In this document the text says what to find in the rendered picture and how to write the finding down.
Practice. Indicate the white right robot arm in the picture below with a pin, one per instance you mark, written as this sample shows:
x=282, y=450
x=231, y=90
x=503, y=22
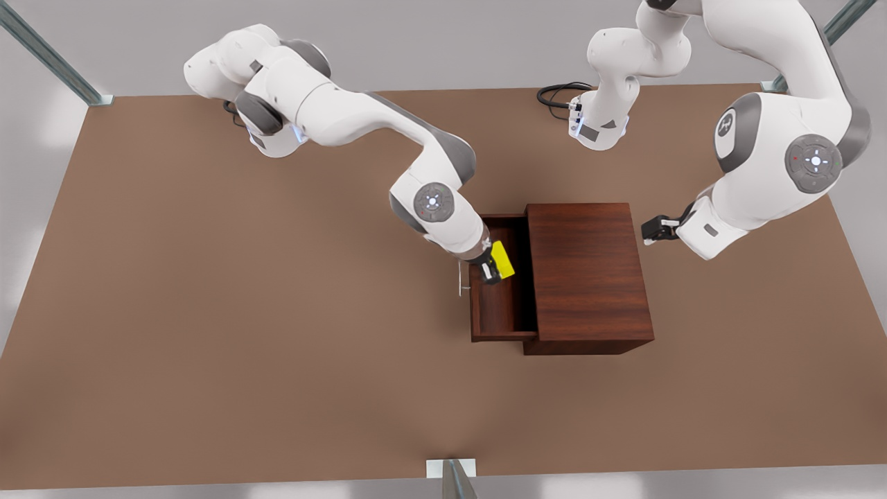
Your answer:
x=346, y=114

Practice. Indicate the yellow rectangular block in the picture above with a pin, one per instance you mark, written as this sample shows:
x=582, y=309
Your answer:
x=504, y=261

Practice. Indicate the dark wooden drawer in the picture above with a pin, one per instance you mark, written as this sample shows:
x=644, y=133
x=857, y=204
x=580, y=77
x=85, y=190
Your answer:
x=502, y=305

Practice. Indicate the dark wooden cabinet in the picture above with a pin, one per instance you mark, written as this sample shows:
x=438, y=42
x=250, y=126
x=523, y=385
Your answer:
x=589, y=277

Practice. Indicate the silver frame post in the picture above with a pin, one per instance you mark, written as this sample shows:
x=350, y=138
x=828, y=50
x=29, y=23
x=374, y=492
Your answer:
x=454, y=478
x=52, y=55
x=824, y=41

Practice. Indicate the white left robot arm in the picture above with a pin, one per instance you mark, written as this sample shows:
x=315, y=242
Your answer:
x=776, y=138

